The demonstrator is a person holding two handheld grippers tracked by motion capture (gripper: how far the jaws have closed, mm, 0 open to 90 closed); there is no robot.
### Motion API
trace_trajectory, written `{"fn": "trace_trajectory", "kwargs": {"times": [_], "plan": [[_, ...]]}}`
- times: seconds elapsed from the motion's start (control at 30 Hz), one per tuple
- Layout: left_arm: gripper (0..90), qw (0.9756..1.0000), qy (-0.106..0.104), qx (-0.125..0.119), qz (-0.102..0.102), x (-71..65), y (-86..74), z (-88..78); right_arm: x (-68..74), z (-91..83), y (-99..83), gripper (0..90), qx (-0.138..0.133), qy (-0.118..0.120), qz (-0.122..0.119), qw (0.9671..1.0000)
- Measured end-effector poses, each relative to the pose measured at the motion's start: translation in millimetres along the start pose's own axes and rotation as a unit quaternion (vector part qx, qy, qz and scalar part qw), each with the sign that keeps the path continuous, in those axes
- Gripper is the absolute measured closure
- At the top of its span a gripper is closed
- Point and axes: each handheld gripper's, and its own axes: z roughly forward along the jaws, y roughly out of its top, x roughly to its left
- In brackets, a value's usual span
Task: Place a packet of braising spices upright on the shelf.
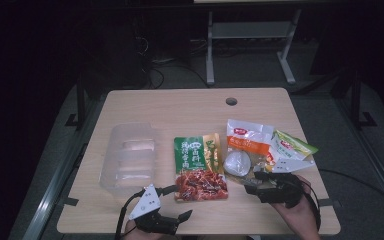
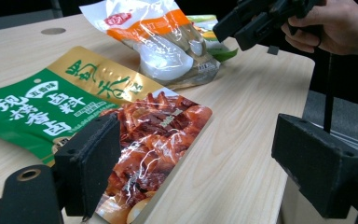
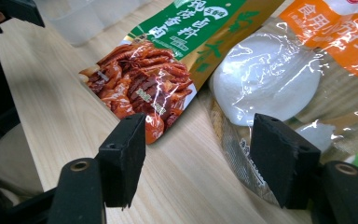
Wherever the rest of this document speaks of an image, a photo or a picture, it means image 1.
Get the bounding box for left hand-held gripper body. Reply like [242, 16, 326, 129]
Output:
[128, 184, 181, 236]

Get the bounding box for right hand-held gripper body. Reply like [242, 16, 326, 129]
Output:
[256, 158, 316, 210]

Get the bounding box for green and red snack packet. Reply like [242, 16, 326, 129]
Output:
[173, 132, 230, 203]

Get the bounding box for white and orange snack packet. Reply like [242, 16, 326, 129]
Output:
[222, 118, 276, 185]

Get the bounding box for clear plastic container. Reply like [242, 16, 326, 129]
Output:
[99, 122, 158, 197]

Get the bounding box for person's left hand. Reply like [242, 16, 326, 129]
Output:
[123, 221, 168, 240]

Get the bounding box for person's right hand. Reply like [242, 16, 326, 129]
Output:
[272, 175, 322, 240]

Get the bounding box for white and green corn packet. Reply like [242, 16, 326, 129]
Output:
[267, 129, 320, 168]

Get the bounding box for black tape piece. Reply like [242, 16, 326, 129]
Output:
[316, 197, 343, 209]
[62, 196, 80, 207]

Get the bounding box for black metal stand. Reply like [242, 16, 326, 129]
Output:
[64, 73, 88, 132]
[332, 66, 378, 132]

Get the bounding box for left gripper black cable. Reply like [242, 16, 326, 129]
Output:
[114, 189, 147, 240]

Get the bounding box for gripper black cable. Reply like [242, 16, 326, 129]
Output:
[298, 179, 322, 232]
[114, 189, 147, 240]

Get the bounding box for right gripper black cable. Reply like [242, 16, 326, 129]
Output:
[298, 179, 322, 232]

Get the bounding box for black floor cable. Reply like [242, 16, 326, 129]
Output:
[317, 168, 384, 215]

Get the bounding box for aluminium rail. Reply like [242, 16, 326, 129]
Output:
[333, 98, 384, 218]
[21, 96, 110, 240]

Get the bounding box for tangled black cables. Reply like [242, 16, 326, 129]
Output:
[136, 33, 212, 90]

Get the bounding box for white metal stand frame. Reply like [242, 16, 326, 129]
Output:
[205, 8, 303, 86]

